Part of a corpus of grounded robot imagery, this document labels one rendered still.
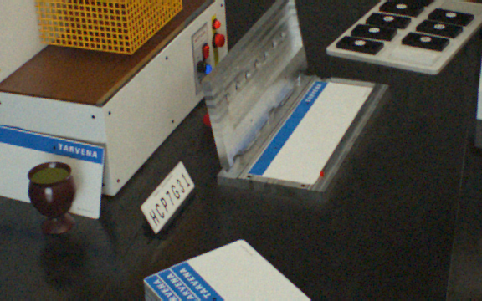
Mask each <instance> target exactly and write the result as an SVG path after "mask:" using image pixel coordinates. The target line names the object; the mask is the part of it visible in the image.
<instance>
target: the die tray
mask: <svg viewBox="0 0 482 301"><path fill-rule="evenodd" d="M386 1H387V0H382V1H381V2H380V3H378V5H376V6H375V7H374V8H373V9H372V10H371V11H370V12H369V13H367V14H366V15H365V16H364V17H363V18H361V19H360V20H359V21H358V22H357V23H356V24H354V25H353V26H352V27H351V28H350V29H348V30H347V31H346V32H345V33H344V34H342V35H341V36H340V37H339V38H338V39H337V40H335V41H334V42H333V43H332V44H331V45H329V46H328V47H327V48H326V53H327V54H330V55H335V56H340V57H345V58H349V59H357V60H362V61H367V62H371V63H375V64H380V65H384V66H388V67H393V68H398V69H406V70H410V71H415V72H419V73H424V74H439V72H440V71H441V70H442V69H443V68H444V67H445V66H446V65H447V64H448V63H449V61H450V60H451V59H452V58H453V57H454V56H455V55H456V54H457V52H458V51H459V50H460V49H461V48H462V47H463V46H464V45H465V44H466V42H467V41H468V40H469V39H470V38H471V37H472V36H473V35H474V34H475V32H476V31H477V30H478V29H479V28H480V27H481V26H482V3H472V2H466V1H460V0H435V1H433V2H432V3H431V4H429V5H428V6H427V7H424V9H423V11H422V12H421V13H420V14H419V15H418V16H417V17H416V18H415V17H409V16H404V15H399V14H394V13H385V12H379V7H380V6H381V5H382V4H384V3H385V2H386ZM435 8H442V9H446V10H451V11H455V12H462V13H470V14H474V20H473V21H472V22H471V23H470V24H468V25H467V26H463V27H464V31H463V32H462V33H461V34H460V35H459V36H458V37H457V38H450V44H449V45H448V46H447V47H446V48H444V49H443V50H442V51H441V52H440V51H436V50H432V49H426V48H418V47H413V46H409V45H404V44H401V40H402V38H404V37H405V36H406V35H407V34H408V33H409V32H413V33H421V32H417V31H415V30H416V26H417V25H418V24H420V23H421V22H422V21H423V20H424V19H427V20H429V19H428V14H429V13H431V12H432V11H433V10H434V9H435ZM372 13H385V14H391V15H397V16H403V17H409V18H411V23H410V24H409V25H408V26H407V27H406V28H405V29H399V28H397V35H396V36H395V37H394V38H393V39H392V41H391V42H390V41H384V40H378V39H372V38H365V39H370V40H375V41H379V42H384V47H383V48H382V49H381V50H380V51H379V52H378V53H377V54H376V55H373V54H365V53H360V52H356V51H351V50H346V49H342V48H336V42H337V41H340V40H341V39H342V38H343V37H344V36H351V30H352V29H353V28H354V27H355V26H356V25H357V24H359V23H360V24H366V19H367V18H368V17H369V16H370V15H371V14H372ZM421 34H427V35H431V36H436V37H441V38H446V37H442V36H438V35H433V34H429V33H421ZM356 38H361V37H356ZM397 46H398V47H403V48H410V49H415V50H419V51H424V52H428V53H432V54H437V55H438V60H437V61H435V62H434V63H433V64H432V65H430V64H423V63H419V62H414V61H410V59H403V58H399V57H394V56H392V51H393V50H394V49H395V48H396V47H397Z"/></svg>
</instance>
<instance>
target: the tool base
mask: <svg viewBox="0 0 482 301"><path fill-rule="evenodd" d="M304 74H305V71H302V72H301V73H300V78H299V79H298V80H297V82H296V83H295V84H294V86H293V87H292V89H293V93H292V94H291V95H290V97H289V98H288V99H287V100H286V101H285V103H284V104H283V105H281V104H282V102H280V104H279V105H278V106H277V108H276V109H275V110H270V112H269V118H268V119H267V120H266V122H265V123H264V125H263V126H262V127H261V128H260V131H261V134H260V136H259V137H258V139H257V140H256V141H255V142H254V143H253V144H252V145H251V146H250V147H249V148H248V149H247V150H246V148H247V146H245V148H244V149H243V151H242V152H241V153H240V154H235V155H234V157H233V164H232V166H231V167H230V168H223V169H222V170H221V171H220V172H219V174H218V175H217V177H218V185H221V186H230V187H235V188H240V189H245V190H250V191H261V192H266V193H271V194H275V195H281V196H290V197H295V198H300V199H306V200H311V201H316V202H325V200H326V198H327V197H328V196H329V194H330V192H331V190H332V188H333V187H335V185H336V183H337V182H338V180H339V178H340V177H341V174H342V173H343V171H344V170H345V169H346V166H347V165H348V163H349V161H350V160H351V157H352V156H353V154H354V152H355V151H356V148H357V147H358V146H359V144H360V143H361V141H362V138H363V137H364V135H365V134H366V132H367V130H368V129H369V127H370V125H371V124H372V122H373V121H374V119H375V117H376V116H377V113H378V112H379V110H380V109H381V108H382V105H383V104H384V102H385V100H386V99H387V97H388V95H389V85H385V84H381V85H380V88H379V89H378V91H377V92H376V94H375V95H374V97H373V99H372V101H371V102H370V104H369V105H368V106H367V108H366V110H365V112H364V113H363V115H362V117H361V118H360V119H359V121H358V123H357V124H356V126H355V128H354V130H353V131H352V132H351V134H350V136H349V137H348V139H347V141H346V143H345V144H344V145H343V147H342V148H341V150H340V152H339V154H338V155H337V157H336V159H335V161H334V162H332V164H331V166H330V168H329V169H328V171H327V173H326V174H325V175H324V177H321V176H319V177H318V179H317V181H316V182H315V184H314V185H310V184H305V183H299V182H294V181H284V180H279V179H274V178H268V177H263V176H253V175H248V174H247V172H248V171H249V169H250V168H251V166H252V165H254V163H255V162H256V161H257V160H258V158H259V156H260V155H261V154H262V152H263V151H264V149H265V148H266V146H267V145H268V144H269V143H270V142H271V140H272V139H273V138H274V136H275V135H276V133H277V132H278V130H279V129H280V127H281V126H282V125H283V124H284V123H285V121H286V120H287V119H288V117H289V116H290V114H291V113H292V111H293V110H294V109H295V107H296V106H297V104H299V102H300V101H301V100H302V98H303V97H304V95H305V94H306V92H307V91H308V90H309V88H310V87H311V85H313V83H314V82H316V81H320V82H326V83H330V80H329V79H323V80H320V78H316V76H313V75H312V76H311V77H309V76H304ZM246 176H251V177H250V178H247V177H246ZM301 185H305V187H302V186H301Z"/></svg>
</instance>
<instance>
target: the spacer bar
mask: <svg viewBox="0 0 482 301"><path fill-rule="evenodd" d="M392 56H394V57H399V58H403V59H410V61H414V62H419V63H423V64H430V65H432V64H433V63H434V62H435V61H437V60H438V55H437V54H432V53H428V52H424V51H419V50H415V49H410V48H403V47H398V46H397V47H396V48H395V49H394V50H393V51H392Z"/></svg>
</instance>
